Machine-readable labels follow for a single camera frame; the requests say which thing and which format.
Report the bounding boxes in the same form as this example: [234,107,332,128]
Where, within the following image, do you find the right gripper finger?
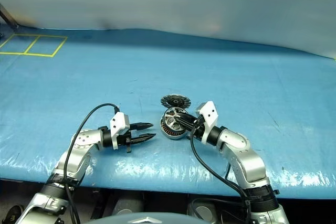
[176,116,195,131]
[178,112,199,123]

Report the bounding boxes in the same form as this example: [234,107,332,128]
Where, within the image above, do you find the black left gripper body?
[118,129,132,154]

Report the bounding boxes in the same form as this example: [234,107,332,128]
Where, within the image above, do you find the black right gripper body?
[188,115,207,141]

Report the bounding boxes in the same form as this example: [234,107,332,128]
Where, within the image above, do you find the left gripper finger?
[130,133,158,145]
[129,122,155,131]

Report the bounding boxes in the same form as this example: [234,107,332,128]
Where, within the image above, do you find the silver spoked rotor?
[162,108,188,130]

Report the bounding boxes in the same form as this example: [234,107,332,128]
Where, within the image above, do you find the motor housing with copper windings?
[159,118,191,141]

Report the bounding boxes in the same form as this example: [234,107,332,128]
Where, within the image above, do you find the black toothed gear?
[160,94,192,110]

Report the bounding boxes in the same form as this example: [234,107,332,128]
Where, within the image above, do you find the blue plastic table cover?
[0,26,336,200]

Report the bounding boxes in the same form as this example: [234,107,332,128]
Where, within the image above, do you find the grey rounded shape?
[186,200,212,218]
[111,199,144,216]

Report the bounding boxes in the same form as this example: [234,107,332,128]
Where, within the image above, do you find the grey robot torso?
[86,211,211,224]

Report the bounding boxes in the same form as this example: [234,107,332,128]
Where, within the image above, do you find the yellow tape squares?
[0,34,68,58]

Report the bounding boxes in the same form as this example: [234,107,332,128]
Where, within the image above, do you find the black shoe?
[0,204,24,224]

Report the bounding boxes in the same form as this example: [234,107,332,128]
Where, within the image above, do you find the dark metal bar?
[0,3,19,29]

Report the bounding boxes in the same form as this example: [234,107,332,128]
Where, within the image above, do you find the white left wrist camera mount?
[109,112,131,151]

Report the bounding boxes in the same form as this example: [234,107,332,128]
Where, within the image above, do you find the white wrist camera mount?
[195,100,219,142]
[109,112,131,151]

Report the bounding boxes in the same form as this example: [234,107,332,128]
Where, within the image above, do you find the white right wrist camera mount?
[195,100,219,142]

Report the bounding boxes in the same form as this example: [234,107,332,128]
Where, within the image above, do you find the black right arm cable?
[189,126,253,224]

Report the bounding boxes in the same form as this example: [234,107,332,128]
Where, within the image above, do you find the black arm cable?
[189,126,253,224]
[64,103,120,224]

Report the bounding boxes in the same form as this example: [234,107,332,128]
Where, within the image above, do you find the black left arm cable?
[64,103,120,224]

